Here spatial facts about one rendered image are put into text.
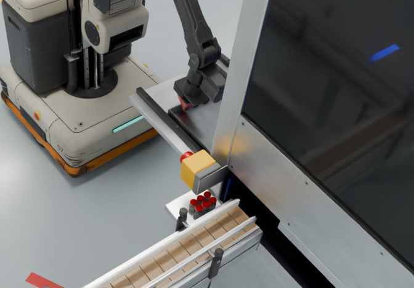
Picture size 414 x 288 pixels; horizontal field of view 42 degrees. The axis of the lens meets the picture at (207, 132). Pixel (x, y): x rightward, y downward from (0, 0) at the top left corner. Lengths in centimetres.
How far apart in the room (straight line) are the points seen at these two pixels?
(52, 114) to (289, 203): 151
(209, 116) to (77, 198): 105
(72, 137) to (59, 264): 54
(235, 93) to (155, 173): 147
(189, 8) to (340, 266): 74
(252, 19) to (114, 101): 155
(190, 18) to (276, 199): 53
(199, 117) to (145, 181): 99
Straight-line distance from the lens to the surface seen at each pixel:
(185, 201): 147
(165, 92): 175
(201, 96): 160
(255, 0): 108
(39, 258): 240
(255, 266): 152
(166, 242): 129
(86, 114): 251
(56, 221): 249
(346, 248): 119
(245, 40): 114
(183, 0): 145
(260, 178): 129
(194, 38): 145
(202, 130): 164
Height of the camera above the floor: 206
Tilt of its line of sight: 46 degrees down
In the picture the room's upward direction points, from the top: 11 degrees clockwise
